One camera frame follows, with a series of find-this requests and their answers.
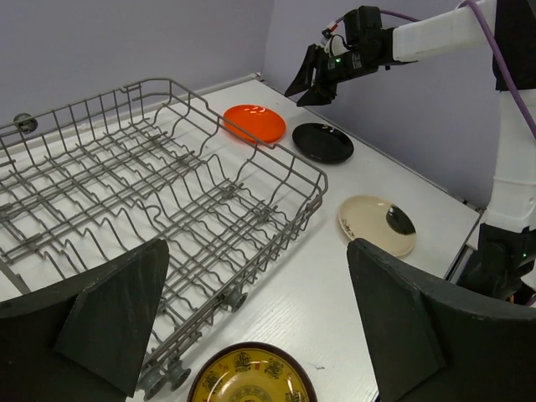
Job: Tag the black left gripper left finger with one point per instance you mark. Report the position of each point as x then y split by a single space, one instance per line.
84 338

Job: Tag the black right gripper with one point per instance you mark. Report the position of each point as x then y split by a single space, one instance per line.
365 47

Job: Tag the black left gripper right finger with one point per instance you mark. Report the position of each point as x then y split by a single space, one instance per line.
431 340

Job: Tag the orange plate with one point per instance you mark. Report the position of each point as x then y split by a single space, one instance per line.
254 122

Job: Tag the cream plate with black blotch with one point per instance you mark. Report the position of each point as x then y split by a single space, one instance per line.
378 221

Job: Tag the yellow patterned brown-rimmed plate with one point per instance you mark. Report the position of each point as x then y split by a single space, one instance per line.
252 371

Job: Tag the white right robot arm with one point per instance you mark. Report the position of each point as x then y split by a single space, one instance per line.
506 236

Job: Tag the grey wire dish rack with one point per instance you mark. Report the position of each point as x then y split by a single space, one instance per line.
88 181

